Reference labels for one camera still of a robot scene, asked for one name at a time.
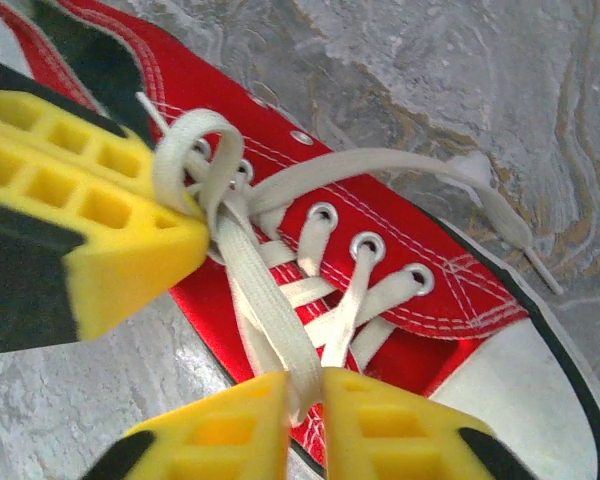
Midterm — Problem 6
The red canvas sneaker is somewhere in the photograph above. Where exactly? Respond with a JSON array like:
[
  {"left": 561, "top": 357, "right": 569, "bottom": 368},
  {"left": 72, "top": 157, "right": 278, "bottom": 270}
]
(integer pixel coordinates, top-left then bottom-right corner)
[{"left": 0, "top": 0, "right": 600, "bottom": 480}]

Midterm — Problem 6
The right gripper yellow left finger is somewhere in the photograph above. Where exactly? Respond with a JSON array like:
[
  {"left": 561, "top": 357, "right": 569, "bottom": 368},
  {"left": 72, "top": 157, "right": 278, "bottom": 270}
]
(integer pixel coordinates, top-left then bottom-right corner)
[{"left": 82, "top": 370, "right": 291, "bottom": 480}]

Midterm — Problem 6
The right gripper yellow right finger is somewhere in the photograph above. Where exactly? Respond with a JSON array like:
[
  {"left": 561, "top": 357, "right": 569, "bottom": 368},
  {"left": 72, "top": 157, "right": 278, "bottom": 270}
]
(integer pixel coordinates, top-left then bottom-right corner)
[{"left": 322, "top": 367, "right": 536, "bottom": 480}]

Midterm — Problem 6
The white shoelace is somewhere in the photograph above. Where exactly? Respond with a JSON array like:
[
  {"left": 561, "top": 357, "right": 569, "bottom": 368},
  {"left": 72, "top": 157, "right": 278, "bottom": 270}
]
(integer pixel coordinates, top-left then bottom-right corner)
[{"left": 137, "top": 92, "right": 565, "bottom": 426}]

